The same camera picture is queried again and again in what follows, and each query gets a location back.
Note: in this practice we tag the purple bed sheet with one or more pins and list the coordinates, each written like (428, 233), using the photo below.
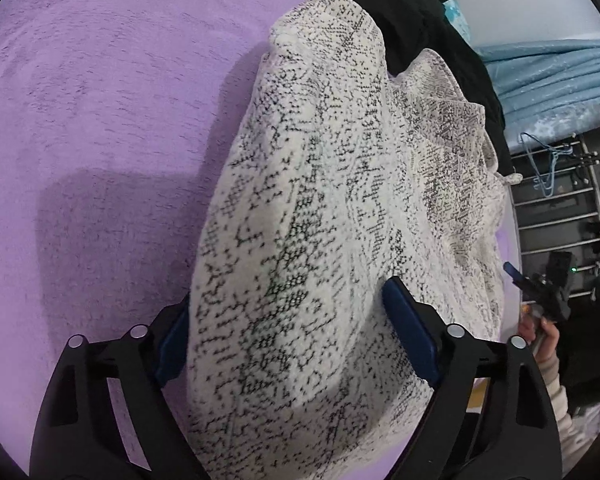
(105, 110)

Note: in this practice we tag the white speckled knit jacket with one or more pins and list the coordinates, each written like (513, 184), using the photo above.
(330, 210)

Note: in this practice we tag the light blue printed cloth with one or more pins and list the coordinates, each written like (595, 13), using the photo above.
(456, 17)

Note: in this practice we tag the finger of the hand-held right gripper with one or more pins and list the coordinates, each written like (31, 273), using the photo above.
(514, 274)

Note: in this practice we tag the metal bar rack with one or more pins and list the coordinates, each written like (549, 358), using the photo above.
(555, 220)

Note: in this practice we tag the person's dark clothing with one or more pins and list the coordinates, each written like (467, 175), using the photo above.
(592, 355)

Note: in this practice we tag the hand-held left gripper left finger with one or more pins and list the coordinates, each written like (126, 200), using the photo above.
(172, 352)

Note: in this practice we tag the shiny blue curtain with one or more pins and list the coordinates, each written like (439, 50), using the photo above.
(550, 85)

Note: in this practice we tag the person's right forearm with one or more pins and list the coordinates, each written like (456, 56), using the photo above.
(570, 410)

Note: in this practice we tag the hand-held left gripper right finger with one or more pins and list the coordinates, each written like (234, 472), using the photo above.
(411, 331)

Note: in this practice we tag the pile of black clothes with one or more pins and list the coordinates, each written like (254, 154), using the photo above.
(425, 15)

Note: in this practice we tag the person's right hand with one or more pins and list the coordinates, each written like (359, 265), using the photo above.
(542, 340)

